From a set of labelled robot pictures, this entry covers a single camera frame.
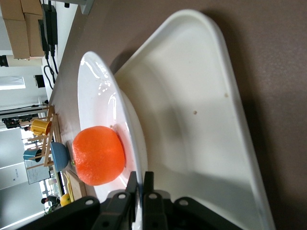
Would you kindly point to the orange fruit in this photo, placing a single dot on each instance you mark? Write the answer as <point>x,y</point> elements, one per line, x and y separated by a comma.
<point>98,155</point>

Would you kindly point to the white cylinder black cap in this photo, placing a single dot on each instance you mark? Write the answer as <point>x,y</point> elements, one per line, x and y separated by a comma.
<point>21,61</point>

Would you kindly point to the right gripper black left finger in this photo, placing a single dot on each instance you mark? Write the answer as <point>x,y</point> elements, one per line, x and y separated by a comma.
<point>120,210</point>

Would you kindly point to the person in dark clothes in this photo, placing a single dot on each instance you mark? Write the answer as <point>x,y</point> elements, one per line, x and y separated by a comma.
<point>51,200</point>

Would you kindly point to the yellow lemon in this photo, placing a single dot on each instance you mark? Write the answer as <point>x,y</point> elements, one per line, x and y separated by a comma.
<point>65,200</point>

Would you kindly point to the wooden cutting board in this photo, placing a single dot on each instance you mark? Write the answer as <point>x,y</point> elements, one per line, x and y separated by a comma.
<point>78,188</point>

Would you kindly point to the white round plate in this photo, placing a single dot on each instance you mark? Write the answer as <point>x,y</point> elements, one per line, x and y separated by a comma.
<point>100,107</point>

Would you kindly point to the black power adapter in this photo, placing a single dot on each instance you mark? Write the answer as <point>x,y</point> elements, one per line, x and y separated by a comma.
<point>50,24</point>

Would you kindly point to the white printed board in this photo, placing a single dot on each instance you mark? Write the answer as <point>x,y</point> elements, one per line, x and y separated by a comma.
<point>37,172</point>

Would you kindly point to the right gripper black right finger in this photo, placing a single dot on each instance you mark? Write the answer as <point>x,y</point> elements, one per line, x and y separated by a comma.
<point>153,210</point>

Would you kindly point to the blue bucket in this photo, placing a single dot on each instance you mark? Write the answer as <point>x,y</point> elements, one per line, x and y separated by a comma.
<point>31,155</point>

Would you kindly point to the cream bear print tray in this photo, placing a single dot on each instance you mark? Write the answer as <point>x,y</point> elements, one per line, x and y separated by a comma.
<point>192,107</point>

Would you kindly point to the yellow plastic fork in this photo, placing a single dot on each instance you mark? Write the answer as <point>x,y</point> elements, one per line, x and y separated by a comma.
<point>65,179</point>

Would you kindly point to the wooden mug rack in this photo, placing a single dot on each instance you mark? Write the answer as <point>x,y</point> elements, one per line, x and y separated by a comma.
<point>48,148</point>

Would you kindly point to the blue bowl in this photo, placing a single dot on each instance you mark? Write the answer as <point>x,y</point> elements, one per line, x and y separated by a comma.
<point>60,155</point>

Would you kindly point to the yellow mug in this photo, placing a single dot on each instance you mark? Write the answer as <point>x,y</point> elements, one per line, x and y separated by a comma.
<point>39,127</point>

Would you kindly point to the brown cardboard box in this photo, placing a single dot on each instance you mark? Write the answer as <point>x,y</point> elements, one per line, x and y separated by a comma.
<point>12,9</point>
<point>32,33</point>
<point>31,6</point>
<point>16,38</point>

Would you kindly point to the yellow plastic knife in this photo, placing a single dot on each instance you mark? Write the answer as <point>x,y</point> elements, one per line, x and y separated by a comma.
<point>71,191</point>

